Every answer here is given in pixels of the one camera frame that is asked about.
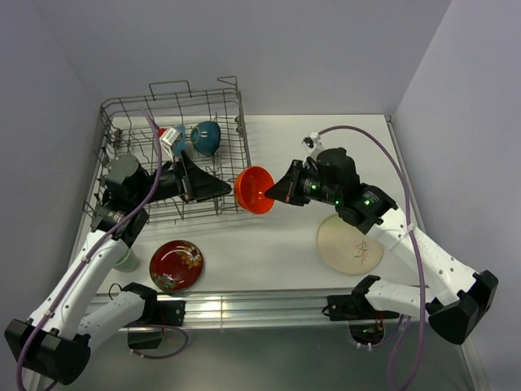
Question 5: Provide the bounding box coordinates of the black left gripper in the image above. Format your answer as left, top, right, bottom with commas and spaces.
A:
133, 149, 230, 206

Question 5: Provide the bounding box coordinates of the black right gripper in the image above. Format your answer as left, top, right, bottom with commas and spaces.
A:
265, 159, 340, 206

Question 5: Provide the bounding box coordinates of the orange bowl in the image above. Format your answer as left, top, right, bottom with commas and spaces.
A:
234, 165, 274, 215

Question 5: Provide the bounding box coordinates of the light blue bowl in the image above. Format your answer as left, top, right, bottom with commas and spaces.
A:
173, 125, 186, 156

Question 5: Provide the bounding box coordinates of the dark blue bowl beige inside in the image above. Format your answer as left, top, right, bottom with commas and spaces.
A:
190, 121, 221, 156

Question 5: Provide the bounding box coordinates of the red floral plate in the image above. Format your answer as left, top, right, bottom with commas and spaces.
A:
149, 239, 204, 292

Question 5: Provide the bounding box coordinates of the green cup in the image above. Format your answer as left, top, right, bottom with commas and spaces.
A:
112, 248, 138, 273

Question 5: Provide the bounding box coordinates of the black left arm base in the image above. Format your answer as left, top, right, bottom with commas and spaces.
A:
125, 300, 189, 359

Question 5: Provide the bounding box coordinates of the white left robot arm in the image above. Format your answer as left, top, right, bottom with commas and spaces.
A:
4, 154, 232, 388

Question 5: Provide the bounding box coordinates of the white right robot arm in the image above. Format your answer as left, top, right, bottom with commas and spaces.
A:
265, 147, 498, 345

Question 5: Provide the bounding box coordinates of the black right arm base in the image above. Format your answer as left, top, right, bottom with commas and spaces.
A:
322, 275, 400, 322

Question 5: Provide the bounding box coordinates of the beige round plate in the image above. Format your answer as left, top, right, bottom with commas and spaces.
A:
316, 215, 384, 276

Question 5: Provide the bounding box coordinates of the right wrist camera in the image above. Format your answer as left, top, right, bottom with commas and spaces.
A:
302, 132, 325, 160

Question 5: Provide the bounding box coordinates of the grey wire dish rack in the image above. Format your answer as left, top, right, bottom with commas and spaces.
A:
83, 77, 251, 225

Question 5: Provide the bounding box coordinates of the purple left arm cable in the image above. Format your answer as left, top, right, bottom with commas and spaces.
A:
14, 108, 166, 390

